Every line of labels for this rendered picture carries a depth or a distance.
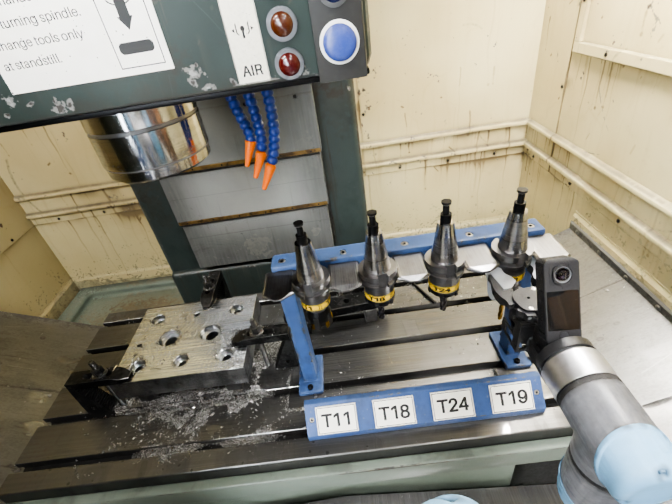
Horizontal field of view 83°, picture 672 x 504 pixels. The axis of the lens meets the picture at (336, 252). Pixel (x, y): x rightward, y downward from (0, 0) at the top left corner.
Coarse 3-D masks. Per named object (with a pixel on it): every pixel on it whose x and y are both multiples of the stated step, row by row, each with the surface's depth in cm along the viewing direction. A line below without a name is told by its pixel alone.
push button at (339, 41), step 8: (336, 24) 33; (344, 24) 33; (328, 32) 33; (336, 32) 33; (344, 32) 33; (352, 32) 33; (328, 40) 34; (336, 40) 34; (344, 40) 34; (352, 40) 34; (328, 48) 34; (336, 48) 34; (344, 48) 34; (352, 48) 34; (328, 56) 34; (336, 56) 34; (344, 56) 34
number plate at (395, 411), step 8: (376, 400) 72; (384, 400) 72; (392, 400) 72; (400, 400) 72; (408, 400) 72; (376, 408) 72; (384, 408) 72; (392, 408) 72; (400, 408) 72; (408, 408) 72; (376, 416) 72; (384, 416) 72; (392, 416) 72; (400, 416) 72; (408, 416) 72; (376, 424) 72; (384, 424) 72; (392, 424) 72; (400, 424) 72
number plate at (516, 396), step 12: (504, 384) 71; (516, 384) 71; (528, 384) 71; (492, 396) 71; (504, 396) 71; (516, 396) 71; (528, 396) 71; (492, 408) 71; (504, 408) 71; (516, 408) 71; (528, 408) 71
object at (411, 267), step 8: (392, 256) 65; (400, 256) 65; (408, 256) 65; (416, 256) 64; (400, 264) 63; (408, 264) 63; (416, 264) 63; (424, 264) 62; (400, 272) 62; (408, 272) 61; (416, 272) 61; (424, 272) 61; (400, 280) 61; (408, 280) 60; (416, 280) 60
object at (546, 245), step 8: (528, 240) 64; (536, 240) 63; (544, 240) 63; (552, 240) 63; (536, 248) 62; (544, 248) 61; (552, 248) 61; (560, 248) 61; (536, 256) 60; (544, 256) 60
